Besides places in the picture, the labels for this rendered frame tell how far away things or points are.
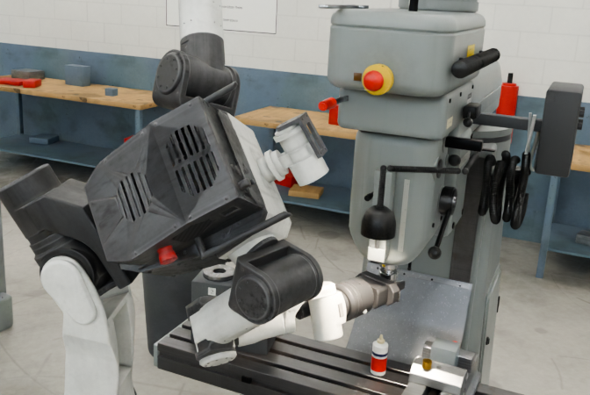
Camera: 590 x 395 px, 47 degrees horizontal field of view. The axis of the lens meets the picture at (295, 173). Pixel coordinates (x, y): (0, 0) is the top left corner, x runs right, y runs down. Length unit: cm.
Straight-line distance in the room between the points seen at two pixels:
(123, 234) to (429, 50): 66
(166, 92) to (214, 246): 33
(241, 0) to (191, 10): 507
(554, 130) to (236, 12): 502
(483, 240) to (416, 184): 56
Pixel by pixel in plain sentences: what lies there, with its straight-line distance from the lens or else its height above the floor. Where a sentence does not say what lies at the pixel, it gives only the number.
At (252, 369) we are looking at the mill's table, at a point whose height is 97.
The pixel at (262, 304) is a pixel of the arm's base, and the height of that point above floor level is 141.
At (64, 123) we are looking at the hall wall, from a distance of 786.
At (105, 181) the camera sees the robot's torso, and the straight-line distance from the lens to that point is 127.
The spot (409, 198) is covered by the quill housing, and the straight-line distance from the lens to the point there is 153.
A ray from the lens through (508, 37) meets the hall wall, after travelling 576.
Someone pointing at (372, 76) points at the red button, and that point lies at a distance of 132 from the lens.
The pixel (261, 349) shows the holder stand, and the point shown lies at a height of 98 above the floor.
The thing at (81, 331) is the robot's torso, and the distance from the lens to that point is 143.
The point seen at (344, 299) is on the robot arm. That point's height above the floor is 126.
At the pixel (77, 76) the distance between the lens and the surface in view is 722.
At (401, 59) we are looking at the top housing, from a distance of 135.
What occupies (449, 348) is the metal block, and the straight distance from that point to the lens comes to 172.
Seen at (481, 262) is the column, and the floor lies 119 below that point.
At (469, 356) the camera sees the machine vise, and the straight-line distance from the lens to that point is 178.
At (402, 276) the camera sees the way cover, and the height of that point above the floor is 111.
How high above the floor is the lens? 192
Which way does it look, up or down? 15 degrees down
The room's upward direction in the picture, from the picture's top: 3 degrees clockwise
